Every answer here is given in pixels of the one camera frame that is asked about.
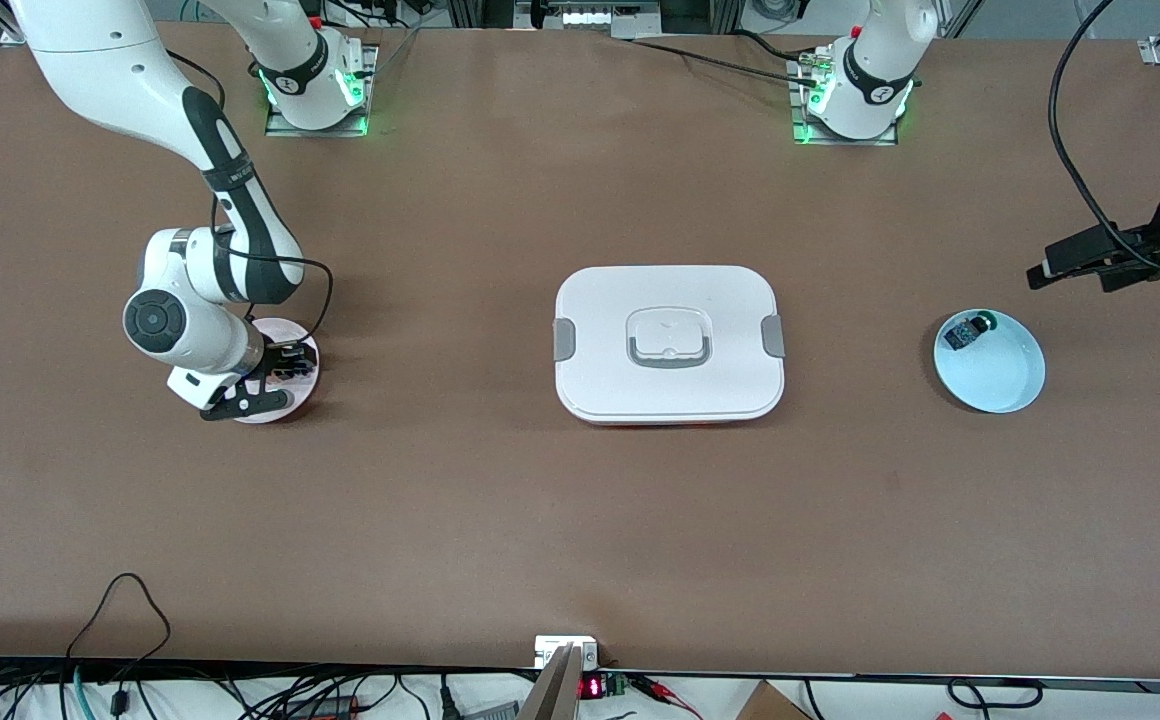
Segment white lunch box grey clips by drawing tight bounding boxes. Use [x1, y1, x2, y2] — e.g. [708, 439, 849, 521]
[553, 265, 787, 428]

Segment pale pink round plate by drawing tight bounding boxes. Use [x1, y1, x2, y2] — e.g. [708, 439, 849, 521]
[230, 318, 322, 425]

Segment light blue round plate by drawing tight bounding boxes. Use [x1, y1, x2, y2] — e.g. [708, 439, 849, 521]
[933, 309, 1047, 414]

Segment white power strip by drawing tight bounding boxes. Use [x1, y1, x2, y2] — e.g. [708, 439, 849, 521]
[514, 0, 663, 41]

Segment red clip leads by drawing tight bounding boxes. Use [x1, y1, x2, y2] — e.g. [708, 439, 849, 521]
[634, 675, 704, 720]

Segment brown cardboard piece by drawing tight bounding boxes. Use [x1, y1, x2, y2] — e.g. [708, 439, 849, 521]
[735, 680, 813, 720]

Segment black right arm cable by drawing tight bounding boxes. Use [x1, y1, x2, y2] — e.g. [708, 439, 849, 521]
[165, 50, 334, 351]

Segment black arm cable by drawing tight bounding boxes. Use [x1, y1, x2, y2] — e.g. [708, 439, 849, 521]
[1047, 0, 1160, 281]
[165, 50, 334, 351]

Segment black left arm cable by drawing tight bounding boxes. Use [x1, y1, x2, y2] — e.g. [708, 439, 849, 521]
[1047, 0, 1160, 281]

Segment black velcro strap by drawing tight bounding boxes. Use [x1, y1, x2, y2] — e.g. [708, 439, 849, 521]
[202, 160, 257, 193]

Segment white pole bracket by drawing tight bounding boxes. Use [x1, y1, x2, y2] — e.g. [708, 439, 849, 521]
[534, 635, 602, 672]

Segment black base cable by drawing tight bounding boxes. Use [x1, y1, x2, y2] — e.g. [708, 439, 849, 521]
[630, 30, 826, 89]

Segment aluminium camera pole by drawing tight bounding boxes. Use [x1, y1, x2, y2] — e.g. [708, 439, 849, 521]
[518, 643, 583, 720]

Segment flat black cable loop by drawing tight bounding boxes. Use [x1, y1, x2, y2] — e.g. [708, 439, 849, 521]
[947, 677, 1046, 713]

